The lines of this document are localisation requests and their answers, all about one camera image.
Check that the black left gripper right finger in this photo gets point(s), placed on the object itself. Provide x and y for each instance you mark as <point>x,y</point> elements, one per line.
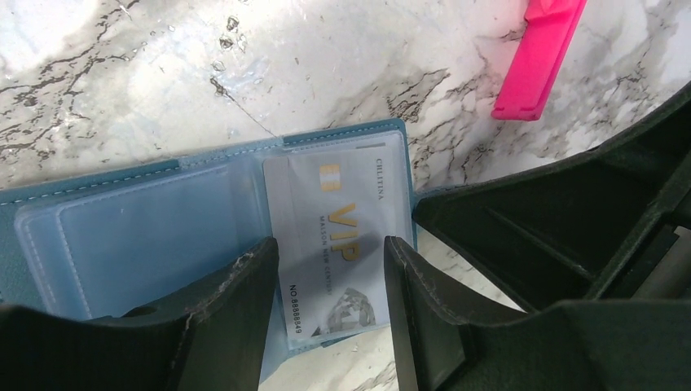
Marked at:
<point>446,336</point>

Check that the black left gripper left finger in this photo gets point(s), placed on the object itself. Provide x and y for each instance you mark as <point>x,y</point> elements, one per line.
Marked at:
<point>209,335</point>

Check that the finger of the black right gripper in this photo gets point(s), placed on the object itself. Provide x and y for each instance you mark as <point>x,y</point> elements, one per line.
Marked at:
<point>576,228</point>

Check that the teal card holder wallet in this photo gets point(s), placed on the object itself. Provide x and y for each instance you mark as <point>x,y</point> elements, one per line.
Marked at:
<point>101,245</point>

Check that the silver VIP credit card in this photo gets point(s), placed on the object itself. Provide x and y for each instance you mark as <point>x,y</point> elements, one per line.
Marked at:
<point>330,213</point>

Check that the pink small object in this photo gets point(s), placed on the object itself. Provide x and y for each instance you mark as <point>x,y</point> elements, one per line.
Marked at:
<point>550,26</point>

